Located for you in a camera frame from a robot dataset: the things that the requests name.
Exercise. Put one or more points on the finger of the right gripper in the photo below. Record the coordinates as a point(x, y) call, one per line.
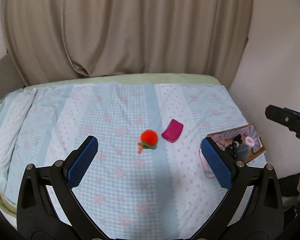
point(292, 111)
point(280, 116)

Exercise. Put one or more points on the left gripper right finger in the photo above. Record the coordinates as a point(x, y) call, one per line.
point(252, 207)

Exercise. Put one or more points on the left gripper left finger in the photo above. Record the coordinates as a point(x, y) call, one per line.
point(47, 207)

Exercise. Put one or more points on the pink fluffy scrunchie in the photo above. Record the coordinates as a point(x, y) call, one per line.
point(249, 141)

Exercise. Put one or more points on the dark patterned scrunchie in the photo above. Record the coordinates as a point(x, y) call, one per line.
point(231, 149)

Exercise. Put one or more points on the magenta leather pouch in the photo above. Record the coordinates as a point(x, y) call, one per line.
point(173, 131)

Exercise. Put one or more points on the cardboard box pink lining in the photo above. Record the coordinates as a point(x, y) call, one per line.
point(242, 143)

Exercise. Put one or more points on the black scrunchie in box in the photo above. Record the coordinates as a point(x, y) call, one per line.
point(238, 138)

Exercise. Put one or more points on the grey blue knit item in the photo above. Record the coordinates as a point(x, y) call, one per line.
point(242, 151)

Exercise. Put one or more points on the blue pink checked blanket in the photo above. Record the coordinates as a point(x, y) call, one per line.
point(140, 186)

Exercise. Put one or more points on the green mattress sheet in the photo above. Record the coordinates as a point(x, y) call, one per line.
point(41, 123)

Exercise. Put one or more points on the beige curtain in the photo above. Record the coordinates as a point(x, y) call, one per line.
point(56, 40)

